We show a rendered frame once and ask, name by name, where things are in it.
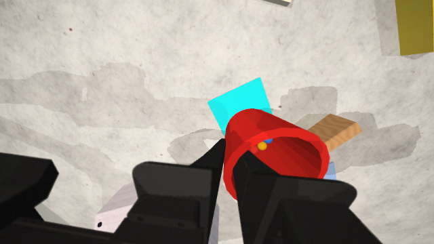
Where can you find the cream flat block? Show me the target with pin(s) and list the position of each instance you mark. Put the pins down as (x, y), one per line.
(280, 2)

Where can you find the red cup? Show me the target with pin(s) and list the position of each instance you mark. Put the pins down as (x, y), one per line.
(294, 151)

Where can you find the yellow marble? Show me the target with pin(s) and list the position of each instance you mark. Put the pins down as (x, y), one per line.
(262, 146)

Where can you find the yellow flat block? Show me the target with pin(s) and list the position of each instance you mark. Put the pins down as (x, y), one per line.
(415, 21)

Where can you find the light brown wooden plank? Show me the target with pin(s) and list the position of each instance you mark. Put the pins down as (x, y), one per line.
(334, 130)

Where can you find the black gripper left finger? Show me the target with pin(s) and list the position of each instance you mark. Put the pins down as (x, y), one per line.
(198, 181)

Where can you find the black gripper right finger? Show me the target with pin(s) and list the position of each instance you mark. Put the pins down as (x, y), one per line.
(260, 188)

